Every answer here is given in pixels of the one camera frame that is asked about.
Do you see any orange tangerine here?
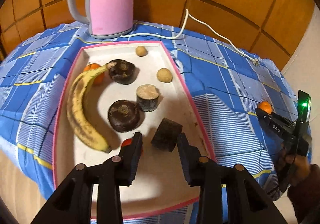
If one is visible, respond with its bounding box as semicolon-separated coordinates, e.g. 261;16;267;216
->
258;101;272;115
83;63;106;87

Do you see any red cherry tomato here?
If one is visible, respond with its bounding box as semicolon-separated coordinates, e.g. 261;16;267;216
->
119;137;143;156

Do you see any small dark water chestnut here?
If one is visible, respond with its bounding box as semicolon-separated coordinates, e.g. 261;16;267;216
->
108;99;140;132

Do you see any spotted yellow banana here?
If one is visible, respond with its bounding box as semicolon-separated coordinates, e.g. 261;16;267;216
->
66;63;112;154

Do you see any large dark water chestnut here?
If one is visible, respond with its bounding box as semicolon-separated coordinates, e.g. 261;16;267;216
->
108;59;136;85

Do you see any small tan round fruit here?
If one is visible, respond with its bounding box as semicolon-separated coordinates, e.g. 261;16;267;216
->
136;46;148;56
156;68;173;83

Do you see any person's right hand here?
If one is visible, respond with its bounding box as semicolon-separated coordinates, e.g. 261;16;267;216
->
275;147;311;186

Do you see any blue checkered tablecloth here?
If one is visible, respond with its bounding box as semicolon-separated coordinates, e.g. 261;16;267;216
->
0;20;311;224

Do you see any pink white shallow box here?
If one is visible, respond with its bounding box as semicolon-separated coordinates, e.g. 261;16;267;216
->
52;41;214;219

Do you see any white power cord with plug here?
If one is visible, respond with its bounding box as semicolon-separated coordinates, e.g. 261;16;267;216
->
120;9;260;66

